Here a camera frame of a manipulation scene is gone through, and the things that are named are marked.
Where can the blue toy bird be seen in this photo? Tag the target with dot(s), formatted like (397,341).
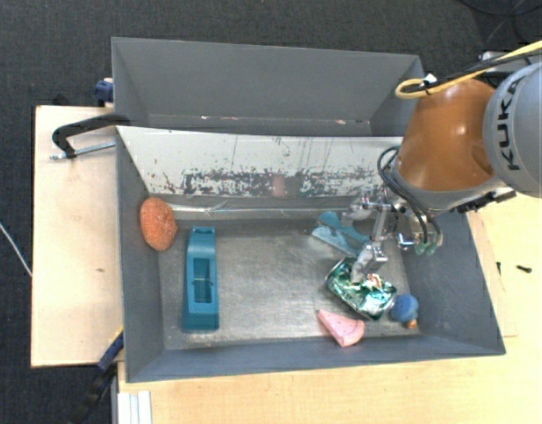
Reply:
(403,306)

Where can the light blue plastic piece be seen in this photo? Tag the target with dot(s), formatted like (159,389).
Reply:
(337,236)

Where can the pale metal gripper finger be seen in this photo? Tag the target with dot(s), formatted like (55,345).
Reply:
(363,263)

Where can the crushed green can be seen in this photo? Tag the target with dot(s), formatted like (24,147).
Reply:
(363,296)

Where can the pink wedge sponge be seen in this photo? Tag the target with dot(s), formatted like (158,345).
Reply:
(344,327)

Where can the orange scouring pad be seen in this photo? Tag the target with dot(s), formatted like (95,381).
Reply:
(157,224)

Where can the small black screw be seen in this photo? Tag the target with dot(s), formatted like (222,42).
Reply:
(524,269)

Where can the blue plastic tape dispenser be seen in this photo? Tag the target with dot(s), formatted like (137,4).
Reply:
(200,307)

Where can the grey metal bin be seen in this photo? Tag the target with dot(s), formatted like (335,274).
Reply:
(271,281)

